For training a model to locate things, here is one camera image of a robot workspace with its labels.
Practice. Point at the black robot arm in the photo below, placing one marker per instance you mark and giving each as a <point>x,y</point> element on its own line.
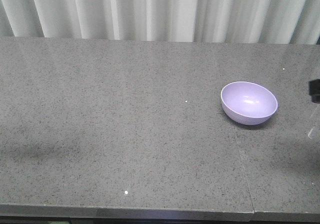
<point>314,90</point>

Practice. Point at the white pleated curtain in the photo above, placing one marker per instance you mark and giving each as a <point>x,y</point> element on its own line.
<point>213,21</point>

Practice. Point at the purple plastic bowl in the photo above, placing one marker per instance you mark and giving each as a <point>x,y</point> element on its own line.
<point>248,103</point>

